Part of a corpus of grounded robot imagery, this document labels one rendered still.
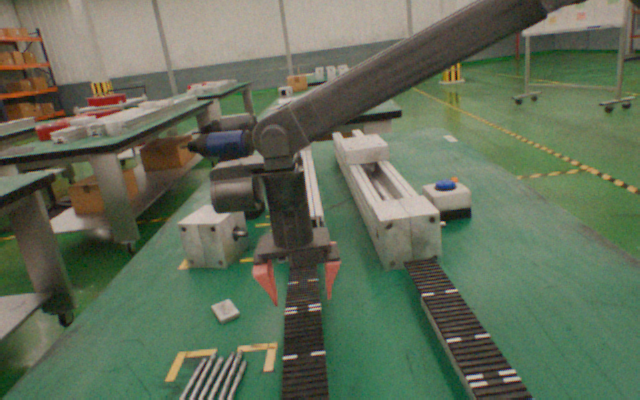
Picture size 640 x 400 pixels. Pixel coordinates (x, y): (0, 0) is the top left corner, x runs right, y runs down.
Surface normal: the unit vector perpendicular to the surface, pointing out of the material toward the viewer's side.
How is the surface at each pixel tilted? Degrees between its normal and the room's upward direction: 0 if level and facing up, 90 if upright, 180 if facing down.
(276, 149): 90
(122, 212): 90
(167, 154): 89
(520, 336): 0
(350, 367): 0
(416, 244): 90
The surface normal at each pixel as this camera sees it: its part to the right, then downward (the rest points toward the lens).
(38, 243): -0.01, 0.30
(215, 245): -0.30, 0.32
